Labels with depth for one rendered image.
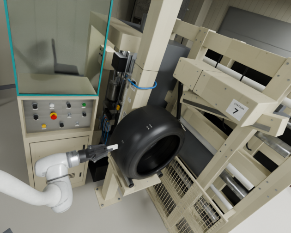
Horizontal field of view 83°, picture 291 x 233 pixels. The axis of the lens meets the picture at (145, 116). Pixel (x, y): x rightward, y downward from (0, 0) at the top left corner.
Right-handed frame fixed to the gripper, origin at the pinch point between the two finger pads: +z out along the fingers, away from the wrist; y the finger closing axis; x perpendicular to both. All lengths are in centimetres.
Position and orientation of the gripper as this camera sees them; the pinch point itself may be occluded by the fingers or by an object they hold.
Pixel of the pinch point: (112, 147)
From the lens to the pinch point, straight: 107.8
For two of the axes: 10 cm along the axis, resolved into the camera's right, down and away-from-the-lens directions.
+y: -4.8, -6.0, 6.5
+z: 8.6, -1.8, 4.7
